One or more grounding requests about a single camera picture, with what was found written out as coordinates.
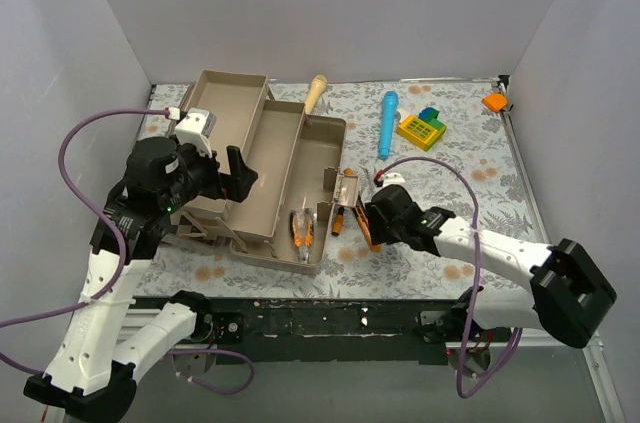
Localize orange handled pliers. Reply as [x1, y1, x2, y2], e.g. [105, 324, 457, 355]
[288, 208, 315, 264]

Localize floral table mat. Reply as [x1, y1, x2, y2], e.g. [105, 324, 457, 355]
[138, 82, 541, 299]

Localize orange tape measure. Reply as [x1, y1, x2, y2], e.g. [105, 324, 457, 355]
[482, 92, 508, 113]

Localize orange utility knife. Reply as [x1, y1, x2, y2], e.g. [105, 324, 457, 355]
[353, 205, 381, 253]

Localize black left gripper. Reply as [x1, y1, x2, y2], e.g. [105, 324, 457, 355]
[161, 136, 258, 212]

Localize blue toy microphone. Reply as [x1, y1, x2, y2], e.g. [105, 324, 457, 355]
[378, 91, 399, 160]

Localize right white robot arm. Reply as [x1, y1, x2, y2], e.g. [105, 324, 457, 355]
[365, 184, 617, 349]

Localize taupe plastic tool box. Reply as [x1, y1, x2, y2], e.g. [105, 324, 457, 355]
[164, 70, 360, 275]

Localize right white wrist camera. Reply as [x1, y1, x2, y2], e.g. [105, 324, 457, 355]
[380, 172, 406, 188]

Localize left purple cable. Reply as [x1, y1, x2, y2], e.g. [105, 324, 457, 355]
[0, 107, 255, 396]

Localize yellow green toy block house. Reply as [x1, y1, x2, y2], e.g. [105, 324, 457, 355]
[396, 107, 447, 151]

